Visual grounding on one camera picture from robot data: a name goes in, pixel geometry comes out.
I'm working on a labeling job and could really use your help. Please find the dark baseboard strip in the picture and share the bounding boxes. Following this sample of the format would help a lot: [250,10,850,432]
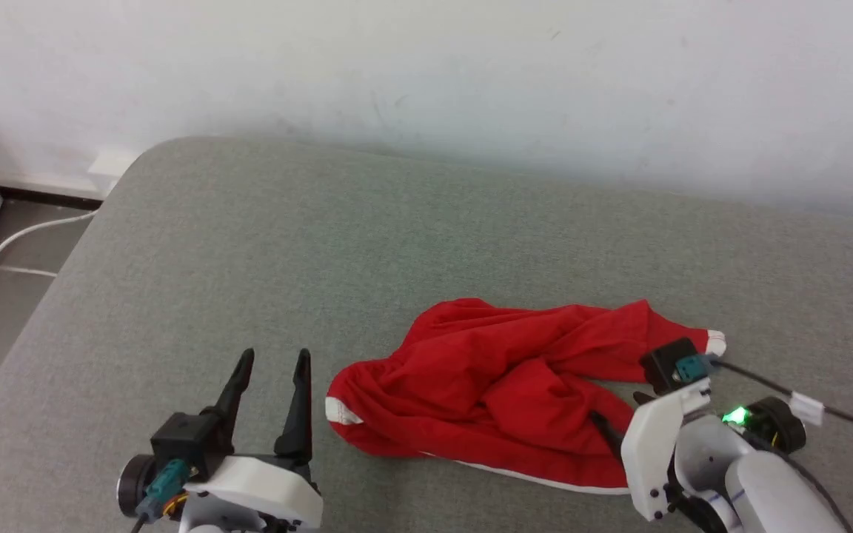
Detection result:
[0,184,106,212]

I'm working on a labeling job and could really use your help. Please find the left teal plug black cable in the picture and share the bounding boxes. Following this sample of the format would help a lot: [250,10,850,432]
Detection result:
[129,458,190,533]

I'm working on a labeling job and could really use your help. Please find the red shorts with white trim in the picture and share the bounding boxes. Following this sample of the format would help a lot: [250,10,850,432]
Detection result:
[324,298,728,495]

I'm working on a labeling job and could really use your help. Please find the white wall socket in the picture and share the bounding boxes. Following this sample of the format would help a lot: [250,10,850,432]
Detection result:
[87,150,139,179]

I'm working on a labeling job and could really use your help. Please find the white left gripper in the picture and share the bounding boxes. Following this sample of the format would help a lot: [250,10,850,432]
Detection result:
[187,348,324,530]

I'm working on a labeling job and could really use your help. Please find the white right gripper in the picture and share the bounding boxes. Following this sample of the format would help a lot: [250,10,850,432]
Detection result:
[589,378,713,523]

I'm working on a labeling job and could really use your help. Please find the teal plug black cable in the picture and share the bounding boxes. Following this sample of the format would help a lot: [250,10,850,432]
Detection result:
[676,353,853,438]
[129,458,190,533]

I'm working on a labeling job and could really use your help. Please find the right teal plug black cable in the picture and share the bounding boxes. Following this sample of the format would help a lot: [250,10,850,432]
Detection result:
[676,353,853,438]

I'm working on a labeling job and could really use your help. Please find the white floor cable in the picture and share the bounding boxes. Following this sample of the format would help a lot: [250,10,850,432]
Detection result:
[0,210,98,279]

